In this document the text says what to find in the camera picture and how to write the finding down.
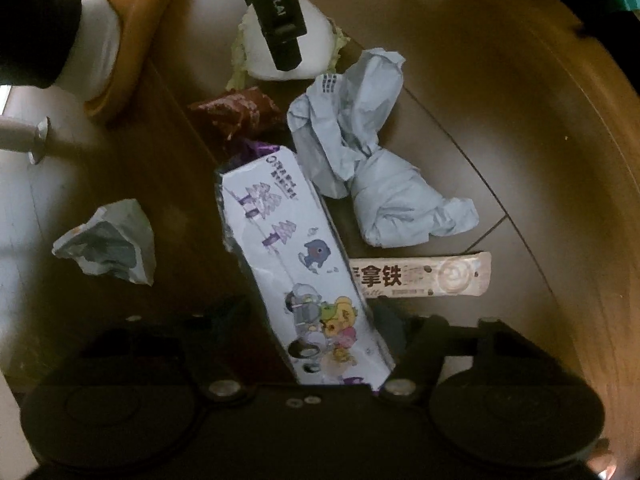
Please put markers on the purple white snack package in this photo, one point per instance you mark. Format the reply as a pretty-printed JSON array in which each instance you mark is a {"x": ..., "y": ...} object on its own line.
[{"x": 276, "y": 222}]

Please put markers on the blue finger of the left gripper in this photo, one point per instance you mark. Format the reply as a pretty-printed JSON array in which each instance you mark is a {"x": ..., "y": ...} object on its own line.
[{"x": 285, "y": 53}]

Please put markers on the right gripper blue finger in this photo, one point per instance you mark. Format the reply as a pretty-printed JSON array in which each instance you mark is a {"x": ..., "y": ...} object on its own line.
[{"x": 397, "y": 330}]

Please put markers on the latte coffee stick packet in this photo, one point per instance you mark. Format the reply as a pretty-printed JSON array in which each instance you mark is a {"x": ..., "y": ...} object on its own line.
[{"x": 423, "y": 277}]

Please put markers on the white sock foot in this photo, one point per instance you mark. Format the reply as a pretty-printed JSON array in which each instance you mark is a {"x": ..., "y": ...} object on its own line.
[{"x": 90, "y": 65}]

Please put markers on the light blue paper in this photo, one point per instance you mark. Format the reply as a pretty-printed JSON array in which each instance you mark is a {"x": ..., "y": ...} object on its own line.
[{"x": 335, "y": 125}]

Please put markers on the dark red candy wrapper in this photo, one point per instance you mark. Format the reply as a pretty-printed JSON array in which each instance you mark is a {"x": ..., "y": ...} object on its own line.
[{"x": 233, "y": 117}]

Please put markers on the silver blue wrapper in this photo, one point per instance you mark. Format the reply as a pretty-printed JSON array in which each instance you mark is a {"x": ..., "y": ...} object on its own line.
[{"x": 118, "y": 240}]

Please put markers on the white foam fruit net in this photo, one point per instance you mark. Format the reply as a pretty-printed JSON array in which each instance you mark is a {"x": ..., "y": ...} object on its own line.
[{"x": 319, "y": 49}]

